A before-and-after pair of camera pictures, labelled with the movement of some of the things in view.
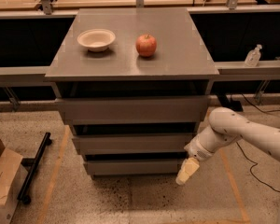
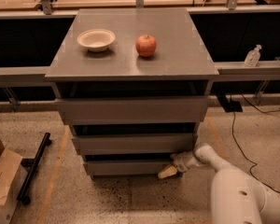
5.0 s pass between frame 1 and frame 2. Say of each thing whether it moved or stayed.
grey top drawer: stayed
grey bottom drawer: stayed
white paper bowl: stayed
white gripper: moved
